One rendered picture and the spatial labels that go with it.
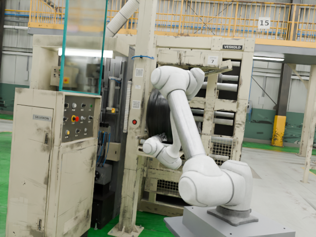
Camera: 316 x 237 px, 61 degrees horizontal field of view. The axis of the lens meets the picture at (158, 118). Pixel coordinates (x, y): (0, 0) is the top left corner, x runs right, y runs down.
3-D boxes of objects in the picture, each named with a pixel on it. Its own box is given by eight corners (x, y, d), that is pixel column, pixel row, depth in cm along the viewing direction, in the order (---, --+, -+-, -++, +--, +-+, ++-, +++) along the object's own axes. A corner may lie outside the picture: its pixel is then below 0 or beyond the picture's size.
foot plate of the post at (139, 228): (107, 234, 247) (107, 230, 247) (119, 222, 273) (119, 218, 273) (134, 240, 240) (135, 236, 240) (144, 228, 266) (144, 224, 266)
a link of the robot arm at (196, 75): (187, 88, 169) (170, 85, 161) (202, 65, 159) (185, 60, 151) (196, 102, 161) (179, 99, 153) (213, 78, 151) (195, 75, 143)
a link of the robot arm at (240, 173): (257, 209, 128) (262, 163, 128) (232, 213, 118) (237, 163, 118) (231, 198, 142) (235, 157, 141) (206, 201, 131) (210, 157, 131)
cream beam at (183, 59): (156, 63, 263) (158, 48, 262) (162, 67, 287) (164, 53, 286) (219, 67, 247) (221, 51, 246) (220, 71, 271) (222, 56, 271)
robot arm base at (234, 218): (264, 220, 130) (265, 209, 130) (234, 226, 118) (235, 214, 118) (235, 208, 145) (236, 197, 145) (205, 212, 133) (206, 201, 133)
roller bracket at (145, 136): (134, 147, 233) (135, 136, 232) (147, 141, 271) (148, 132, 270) (138, 147, 232) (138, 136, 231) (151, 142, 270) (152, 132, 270)
